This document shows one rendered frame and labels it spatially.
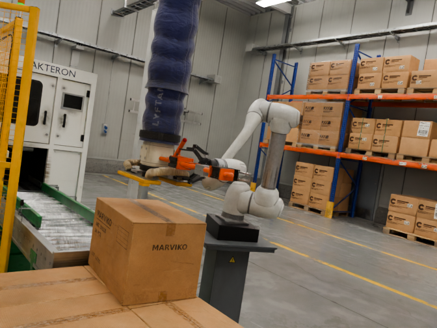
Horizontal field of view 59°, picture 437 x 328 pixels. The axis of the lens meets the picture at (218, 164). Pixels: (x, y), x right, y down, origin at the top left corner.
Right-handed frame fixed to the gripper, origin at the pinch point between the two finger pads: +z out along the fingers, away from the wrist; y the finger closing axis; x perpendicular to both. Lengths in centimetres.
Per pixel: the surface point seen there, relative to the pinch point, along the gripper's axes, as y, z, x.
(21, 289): 69, 59, 29
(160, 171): 5.8, 6.2, 7.2
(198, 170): 1.3, 2.3, -19.2
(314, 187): 58, -698, 468
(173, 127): -17.3, -2.6, 16.0
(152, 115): -21.7, 7.8, 21.8
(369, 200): 71, -825, 389
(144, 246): 40.7, 15.0, -2.6
